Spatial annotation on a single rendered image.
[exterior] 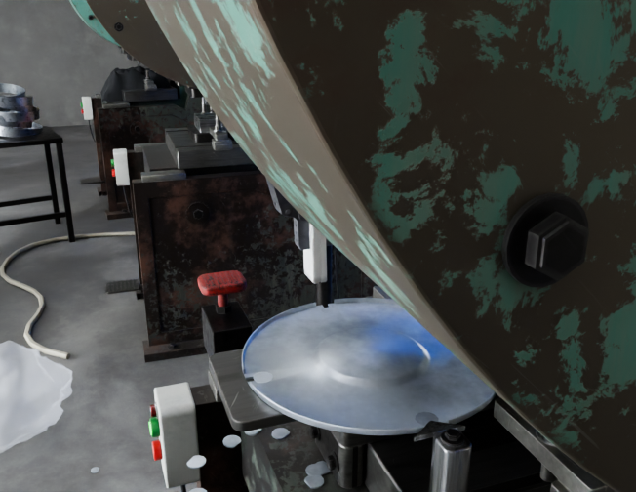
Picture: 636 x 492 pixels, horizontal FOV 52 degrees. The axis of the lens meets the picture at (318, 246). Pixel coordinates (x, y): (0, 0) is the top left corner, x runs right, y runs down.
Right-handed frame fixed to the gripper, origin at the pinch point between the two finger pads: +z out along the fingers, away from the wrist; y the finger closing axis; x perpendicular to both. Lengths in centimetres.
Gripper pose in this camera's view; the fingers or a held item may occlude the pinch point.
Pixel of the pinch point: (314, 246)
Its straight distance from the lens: 66.8
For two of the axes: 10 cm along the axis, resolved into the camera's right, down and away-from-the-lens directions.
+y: -9.4, 1.5, -3.2
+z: 0.3, 9.3, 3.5
